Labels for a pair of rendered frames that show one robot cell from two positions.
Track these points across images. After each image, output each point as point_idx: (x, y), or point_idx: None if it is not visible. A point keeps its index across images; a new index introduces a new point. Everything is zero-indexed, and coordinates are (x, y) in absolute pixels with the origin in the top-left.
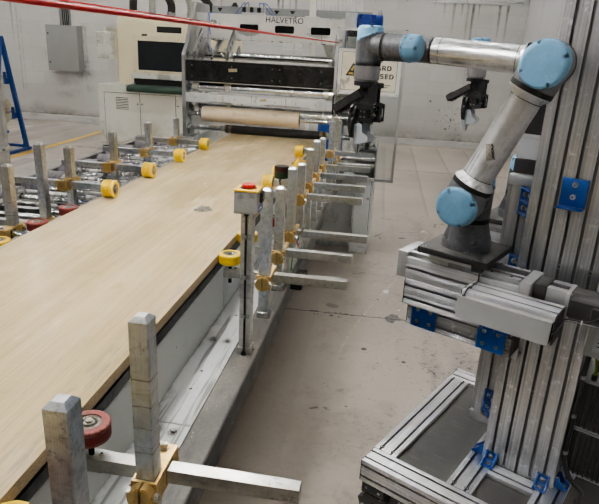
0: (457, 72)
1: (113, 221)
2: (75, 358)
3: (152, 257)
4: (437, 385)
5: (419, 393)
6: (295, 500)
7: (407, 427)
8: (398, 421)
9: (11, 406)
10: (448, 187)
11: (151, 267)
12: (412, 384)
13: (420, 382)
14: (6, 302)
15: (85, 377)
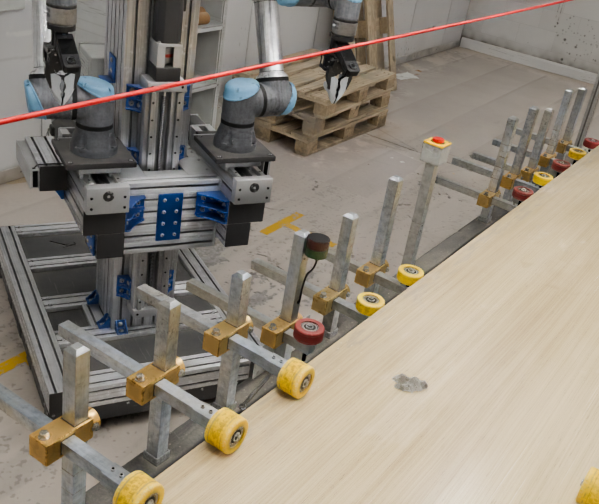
0: None
1: (557, 388)
2: (540, 219)
3: (496, 292)
4: (9, 483)
5: (52, 482)
6: None
7: (201, 362)
8: (130, 458)
9: (563, 207)
10: (288, 87)
11: (497, 278)
12: (40, 500)
13: (24, 498)
14: None
15: (531, 208)
